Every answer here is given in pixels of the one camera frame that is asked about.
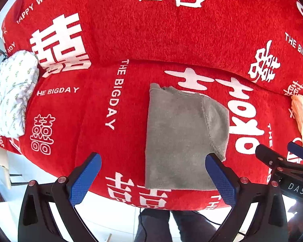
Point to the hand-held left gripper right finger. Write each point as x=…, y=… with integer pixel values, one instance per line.
x=222, y=181

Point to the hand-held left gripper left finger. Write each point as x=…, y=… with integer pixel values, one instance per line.
x=83, y=181

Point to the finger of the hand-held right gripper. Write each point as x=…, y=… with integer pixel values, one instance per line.
x=267, y=153
x=298, y=150

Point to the grey sweater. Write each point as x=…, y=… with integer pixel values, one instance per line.
x=179, y=136

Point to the peach cloth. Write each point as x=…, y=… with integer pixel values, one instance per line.
x=300, y=111

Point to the person's dark pants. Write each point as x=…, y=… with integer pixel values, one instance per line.
x=154, y=226

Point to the white furniture panel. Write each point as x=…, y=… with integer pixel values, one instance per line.
x=0, y=161

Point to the white patterned cloth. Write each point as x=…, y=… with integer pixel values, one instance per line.
x=12, y=93

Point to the red printed blanket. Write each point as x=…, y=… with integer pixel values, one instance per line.
x=192, y=30

